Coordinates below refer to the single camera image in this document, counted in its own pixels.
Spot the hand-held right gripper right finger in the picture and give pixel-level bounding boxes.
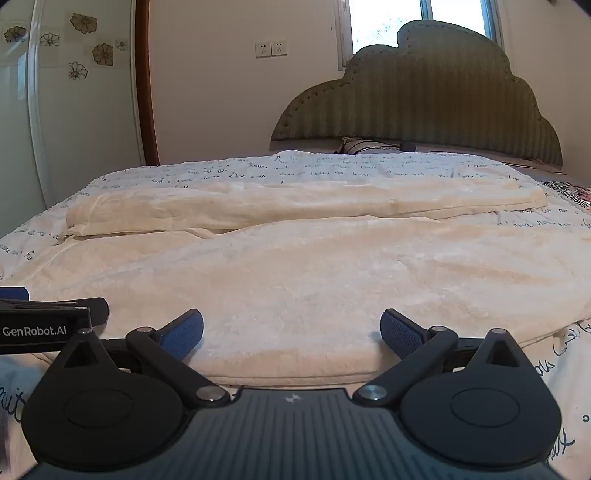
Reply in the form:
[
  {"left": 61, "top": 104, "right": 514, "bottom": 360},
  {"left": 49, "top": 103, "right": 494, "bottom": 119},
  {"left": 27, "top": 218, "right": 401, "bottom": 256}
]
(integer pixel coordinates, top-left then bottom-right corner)
[{"left": 353, "top": 309, "right": 542, "bottom": 409}]

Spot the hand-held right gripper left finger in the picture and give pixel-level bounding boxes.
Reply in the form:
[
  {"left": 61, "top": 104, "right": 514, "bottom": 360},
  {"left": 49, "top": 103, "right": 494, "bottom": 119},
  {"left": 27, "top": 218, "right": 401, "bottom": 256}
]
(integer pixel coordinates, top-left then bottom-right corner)
[{"left": 46, "top": 309, "right": 232, "bottom": 409}]

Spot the white script printed blanket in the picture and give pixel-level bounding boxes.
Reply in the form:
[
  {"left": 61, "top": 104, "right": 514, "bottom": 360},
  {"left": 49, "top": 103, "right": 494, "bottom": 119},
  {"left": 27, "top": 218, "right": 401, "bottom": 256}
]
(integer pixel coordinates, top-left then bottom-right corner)
[{"left": 0, "top": 150, "right": 591, "bottom": 467}]

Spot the flower print glass wardrobe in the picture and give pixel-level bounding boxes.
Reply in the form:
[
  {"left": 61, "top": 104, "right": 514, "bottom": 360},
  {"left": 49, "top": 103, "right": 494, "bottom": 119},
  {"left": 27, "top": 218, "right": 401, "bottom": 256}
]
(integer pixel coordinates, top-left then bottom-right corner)
[{"left": 0, "top": 0, "right": 160, "bottom": 237}]

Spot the striped pillow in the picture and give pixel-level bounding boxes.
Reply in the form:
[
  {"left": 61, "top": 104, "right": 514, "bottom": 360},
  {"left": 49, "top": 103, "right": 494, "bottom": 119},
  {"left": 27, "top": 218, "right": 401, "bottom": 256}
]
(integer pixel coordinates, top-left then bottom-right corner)
[{"left": 339, "top": 136, "right": 419, "bottom": 154}]

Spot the bed with grey sheet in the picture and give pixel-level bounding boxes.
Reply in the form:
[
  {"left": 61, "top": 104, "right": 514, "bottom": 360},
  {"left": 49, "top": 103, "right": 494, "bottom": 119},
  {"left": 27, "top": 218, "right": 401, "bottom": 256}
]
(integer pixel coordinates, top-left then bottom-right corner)
[{"left": 270, "top": 137, "right": 591, "bottom": 186}]

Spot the floral patterned cloth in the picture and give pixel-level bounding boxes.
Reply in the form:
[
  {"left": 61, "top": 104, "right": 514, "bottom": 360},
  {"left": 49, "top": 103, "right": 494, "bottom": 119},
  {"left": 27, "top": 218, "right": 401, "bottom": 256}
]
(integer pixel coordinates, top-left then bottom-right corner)
[{"left": 545, "top": 180, "right": 591, "bottom": 219}]

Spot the green striped headboard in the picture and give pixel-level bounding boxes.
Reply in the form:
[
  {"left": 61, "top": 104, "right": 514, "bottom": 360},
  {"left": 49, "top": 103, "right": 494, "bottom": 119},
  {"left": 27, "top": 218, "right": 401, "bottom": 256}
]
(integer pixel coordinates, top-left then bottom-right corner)
[{"left": 270, "top": 19, "right": 564, "bottom": 167}]

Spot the window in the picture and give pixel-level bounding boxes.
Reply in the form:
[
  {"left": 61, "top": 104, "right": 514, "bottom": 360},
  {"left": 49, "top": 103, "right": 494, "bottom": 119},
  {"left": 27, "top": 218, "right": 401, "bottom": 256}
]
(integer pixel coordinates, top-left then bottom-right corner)
[{"left": 339, "top": 0, "right": 504, "bottom": 70}]

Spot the black cable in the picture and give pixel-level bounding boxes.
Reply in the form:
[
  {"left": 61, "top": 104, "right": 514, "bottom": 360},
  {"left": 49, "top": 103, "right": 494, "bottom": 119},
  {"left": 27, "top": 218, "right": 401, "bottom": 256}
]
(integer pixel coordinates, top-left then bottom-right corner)
[{"left": 346, "top": 137, "right": 403, "bottom": 149}]

